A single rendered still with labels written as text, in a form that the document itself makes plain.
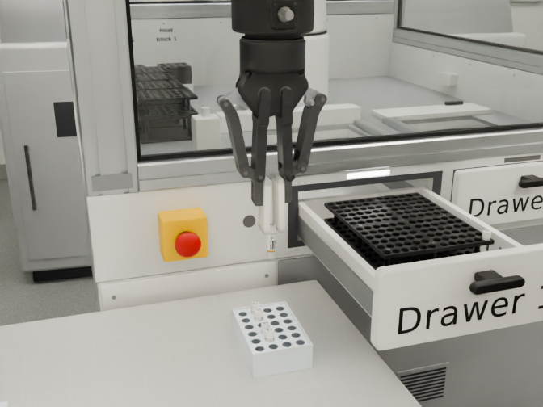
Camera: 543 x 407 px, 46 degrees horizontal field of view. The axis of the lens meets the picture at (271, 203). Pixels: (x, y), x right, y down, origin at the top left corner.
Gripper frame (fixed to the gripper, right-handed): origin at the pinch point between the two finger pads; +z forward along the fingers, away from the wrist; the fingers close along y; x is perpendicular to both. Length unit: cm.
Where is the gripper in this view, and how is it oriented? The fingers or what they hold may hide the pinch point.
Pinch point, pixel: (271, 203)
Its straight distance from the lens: 79.6
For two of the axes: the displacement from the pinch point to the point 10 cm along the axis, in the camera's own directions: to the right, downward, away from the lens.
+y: 9.6, -0.9, 2.6
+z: -0.1, 9.4, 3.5
